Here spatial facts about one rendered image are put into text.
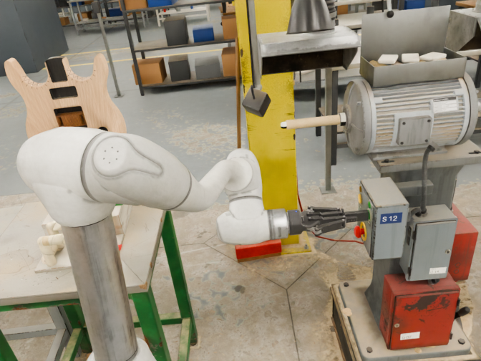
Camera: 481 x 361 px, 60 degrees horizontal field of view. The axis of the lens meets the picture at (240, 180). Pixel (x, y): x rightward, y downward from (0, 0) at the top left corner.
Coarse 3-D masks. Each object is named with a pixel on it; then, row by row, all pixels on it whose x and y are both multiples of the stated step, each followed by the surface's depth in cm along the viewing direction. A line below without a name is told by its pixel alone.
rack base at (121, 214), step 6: (114, 210) 148; (120, 210) 149; (126, 210) 156; (48, 216) 149; (114, 216) 145; (120, 216) 148; (126, 216) 155; (48, 222) 145; (114, 222) 146; (120, 222) 147; (126, 222) 154; (120, 228) 148; (126, 228) 153; (48, 234) 147
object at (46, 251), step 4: (40, 244) 132; (40, 248) 133; (44, 248) 133; (48, 248) 134; (44, 252) 134; (48, 252) 134; (52, 252) 136; (44, 256) 134; (48, 256) 135; (52, 256) 136; (48, 260) 135; (52, 260) 136; (56, 260) 138; (48, 264) 136; (52, 264) 136
